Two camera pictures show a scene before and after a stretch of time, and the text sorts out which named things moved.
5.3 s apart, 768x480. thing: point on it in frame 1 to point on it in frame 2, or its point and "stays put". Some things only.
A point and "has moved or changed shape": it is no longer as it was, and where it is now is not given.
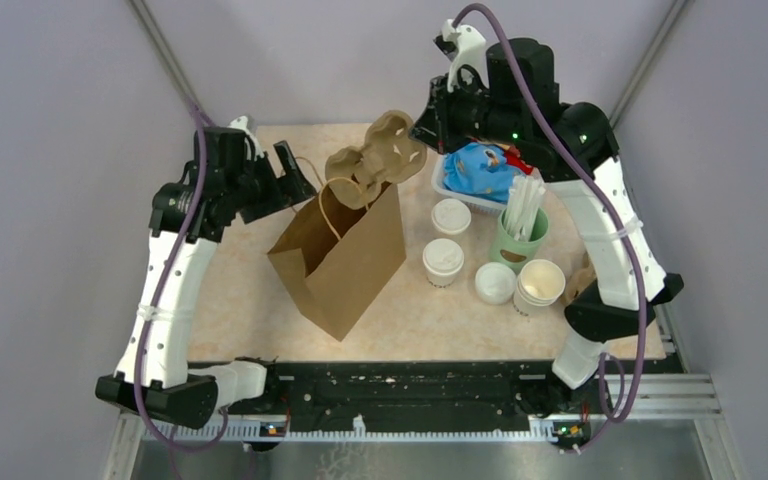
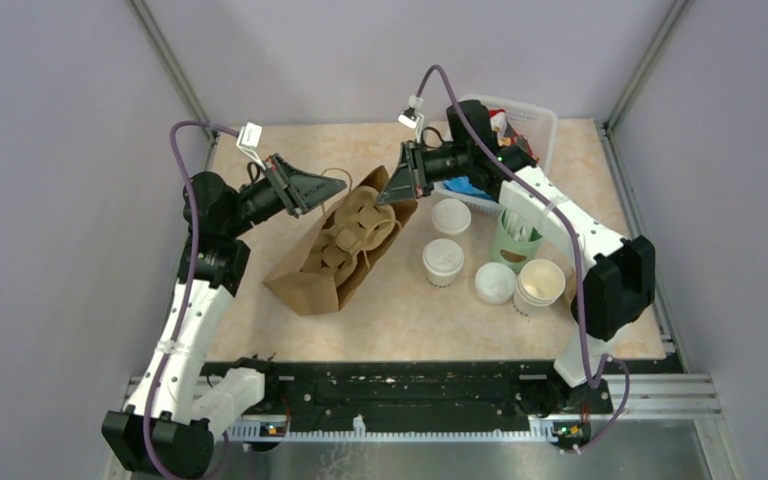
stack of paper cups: (538, 286) stays put
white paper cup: (442, 281) stays put
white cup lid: (451, 216) stays put
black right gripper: (433, 125) to (409, 178)
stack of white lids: (495, 282) stays put
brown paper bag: (340, 259) has moved or changed shape
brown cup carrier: (391, 153) to (362, 224)
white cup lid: (443, 256) stays put
